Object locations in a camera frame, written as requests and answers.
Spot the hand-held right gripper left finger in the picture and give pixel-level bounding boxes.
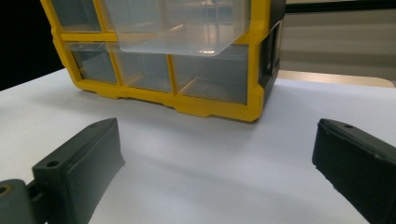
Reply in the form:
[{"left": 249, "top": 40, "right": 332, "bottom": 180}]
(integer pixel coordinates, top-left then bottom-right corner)
[{"left": 32, "top": 117, "right": 126, "bottom": 224}]

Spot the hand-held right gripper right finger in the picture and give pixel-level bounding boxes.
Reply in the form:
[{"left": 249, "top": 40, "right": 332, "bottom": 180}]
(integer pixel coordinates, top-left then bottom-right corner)
[{"left": 312, "top": 118, "right": 396, "bottom": 224}]

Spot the yellow black drawer cabinet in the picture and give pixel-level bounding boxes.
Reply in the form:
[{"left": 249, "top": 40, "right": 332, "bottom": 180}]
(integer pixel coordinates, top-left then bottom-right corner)
[{"left": 39, "top": 0, "right": 287, "bottom": 123}]

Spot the large clear plastic drawer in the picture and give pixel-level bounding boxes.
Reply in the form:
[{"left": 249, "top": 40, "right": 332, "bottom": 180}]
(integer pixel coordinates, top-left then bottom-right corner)
[{"left": 98, "top": 0, "right": 252, "bottom": 57}]

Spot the small clear plastic drawer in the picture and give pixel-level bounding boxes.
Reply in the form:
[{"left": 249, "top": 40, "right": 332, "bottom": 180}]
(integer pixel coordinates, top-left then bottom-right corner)
[
  {"left": 64, "top": 42, "right": 119, "bottom": 85},
  {"left": 50, "top": 0, "right": 102, "bottom": 33}
]

